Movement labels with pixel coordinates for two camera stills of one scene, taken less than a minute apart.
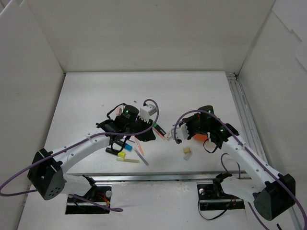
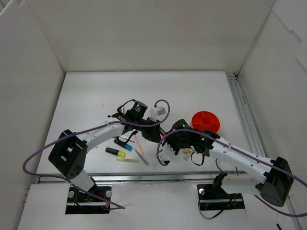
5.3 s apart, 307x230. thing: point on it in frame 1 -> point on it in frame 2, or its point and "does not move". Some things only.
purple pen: x=141 y=156 does not move
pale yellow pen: x=119 y=159 does not move
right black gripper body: x=190 y=131 -> x=172 y=143
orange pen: x=139 y=145 does not move
